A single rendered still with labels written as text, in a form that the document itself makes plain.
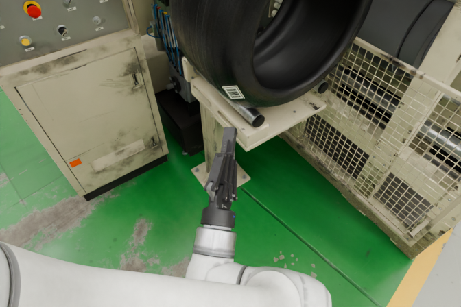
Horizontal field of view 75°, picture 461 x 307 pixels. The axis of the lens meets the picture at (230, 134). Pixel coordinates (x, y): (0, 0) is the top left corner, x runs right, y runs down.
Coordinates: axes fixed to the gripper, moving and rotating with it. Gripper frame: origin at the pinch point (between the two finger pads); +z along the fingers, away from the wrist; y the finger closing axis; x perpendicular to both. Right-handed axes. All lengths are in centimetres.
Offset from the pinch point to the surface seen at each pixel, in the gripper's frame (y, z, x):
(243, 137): 19.4, 8.3, -5.1
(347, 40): 17.6, 37.5, 25.6
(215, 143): 63, 22, -41
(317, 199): 119, 6, 0
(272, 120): 30.5, 18.5, 0.0
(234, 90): -1.8, 12.9, 0.5
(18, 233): 45, -33, -142
